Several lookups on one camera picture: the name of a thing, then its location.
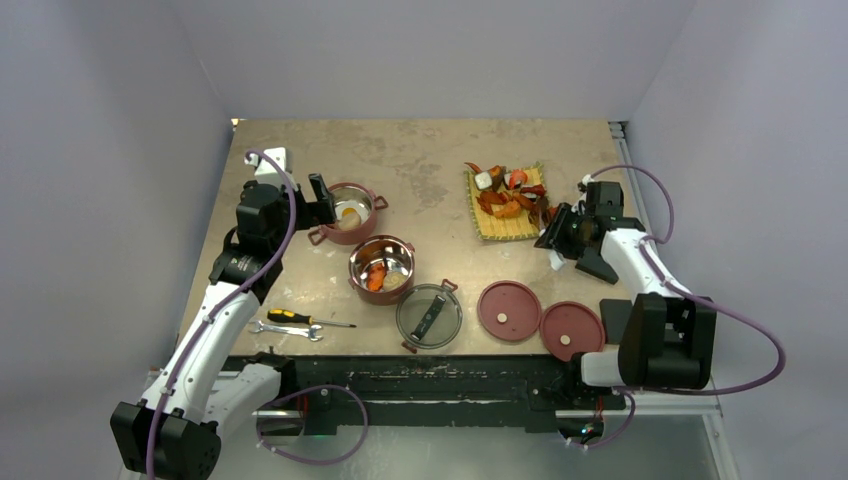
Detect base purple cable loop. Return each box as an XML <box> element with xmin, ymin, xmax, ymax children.
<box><xmin>255</xmin><ymin>384</ymin><xmax>370</xmax><ymax>466</ymax></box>

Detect fried egg toy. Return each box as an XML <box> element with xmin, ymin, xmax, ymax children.
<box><xmin>335</xmin><ymin>201</ymin><xmax>363</xmax><ymax>223</ymax></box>

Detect metal serving tongs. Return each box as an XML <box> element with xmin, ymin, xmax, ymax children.
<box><xmin>548</xmin><ymin>250</ymin><xmax>567</xmax><ymax>271</ymax></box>

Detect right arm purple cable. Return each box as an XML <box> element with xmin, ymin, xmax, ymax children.
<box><xmin>586</xmin><ymin>164</ymin><xmax>788</xmax><ymax>397</ymax></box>

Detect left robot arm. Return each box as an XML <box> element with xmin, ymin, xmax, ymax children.
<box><xmin>110</xmin><ymin>173</ymin><xmax>336</xmax><ymax>479</ymax></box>

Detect transparent grey pot lid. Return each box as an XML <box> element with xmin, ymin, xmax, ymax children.
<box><xmin>395</xmin><ymin>279</ymin><xmax>463</xmax><ymax>354</ymax></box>

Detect silver open-end wrench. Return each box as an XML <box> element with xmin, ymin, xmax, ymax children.
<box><xmin>247</xmin><ymin>319</ymin><xmax>323</xmax><ymax>342</ymax></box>

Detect beige bun toy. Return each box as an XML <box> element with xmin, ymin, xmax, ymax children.
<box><xmin>337</xmin><ymin>210</ymin><xmax>362</xmax><ymax>231</ymax></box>

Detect aluminium frame rail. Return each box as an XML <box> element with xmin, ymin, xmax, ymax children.
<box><xmin>609</xmin><ymin>121</ymin><xmax>730</xmax><ymax>480</ymax></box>

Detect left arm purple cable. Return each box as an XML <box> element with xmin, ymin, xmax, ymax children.
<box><xmin>145</xmin><ymin>149</ymin><xmax>299</xmax><ymax>480</ymax></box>

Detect right red round lid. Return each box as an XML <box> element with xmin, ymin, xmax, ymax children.
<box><xmin>539</xmin><ymin>301</ymin><xmax>606</xmax><ymax>362</ymax></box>

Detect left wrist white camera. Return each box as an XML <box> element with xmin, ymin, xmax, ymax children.
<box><xmin>245</xmin><ymin>147</ymin><xmax>293</xmax><ymax>186</ymax></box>

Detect yellow food tray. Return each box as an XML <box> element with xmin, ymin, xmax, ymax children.
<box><xmin>465</xmin><ymin>162</ymin><xmax>556</xmax><ymax>241</ymax></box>

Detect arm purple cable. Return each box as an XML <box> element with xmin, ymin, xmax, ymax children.
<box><xmin>145</xmin><ymin>149</ymin><xmax>299</xmax><ymax>480</ymax></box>
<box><xmin>586</xmin><ymin>164</ymin><xmax>788</xmax><ymax>397</ymax></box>

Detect orange shrimp toy in pot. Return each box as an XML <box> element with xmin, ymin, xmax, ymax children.
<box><xmin>366</xmin><ymin>262</ymin><xmax>388</xmax><ymax>292</ymax></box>

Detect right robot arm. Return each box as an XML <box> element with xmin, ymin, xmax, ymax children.
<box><xmin>535</xmin><ymin>176</ymin><xmax>717</xmax><ymax>407</ymax></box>

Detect yellow black screwdriver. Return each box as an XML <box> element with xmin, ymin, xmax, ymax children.
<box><xmin>266</xmin><ymin>309</ymin><xmax>356</xmax><ymax>328</ymax></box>

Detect red steel pot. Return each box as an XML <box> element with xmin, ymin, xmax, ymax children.
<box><xmin>348</xmin><ymin>235</ymin><xmax>415</xmax><ymax>306</ymax></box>
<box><xmin>307</xmin><ymin>182</ymin><xmax>389</xmax><ymax>246</ymax></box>

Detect left red round lid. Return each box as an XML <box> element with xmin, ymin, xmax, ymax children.
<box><xmin>476</xmin><ymin>280</ymin><xmax>543</xmax><ymax>343</ymax></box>

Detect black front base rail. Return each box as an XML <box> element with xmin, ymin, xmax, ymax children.
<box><xmin>218</xmin><ymin>354</ymin><xmax>687</xmax><ymax>435</ymax></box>

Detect red round lid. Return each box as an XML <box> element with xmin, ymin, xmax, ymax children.
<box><xmin>476</xmin><ymin>280</ymin><xmax>543</xmax><ymax>343</ymax></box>
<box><xmin>539</xmin><ymin>301</ymin><xmax>606</xmax><ymax>362</ymax></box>

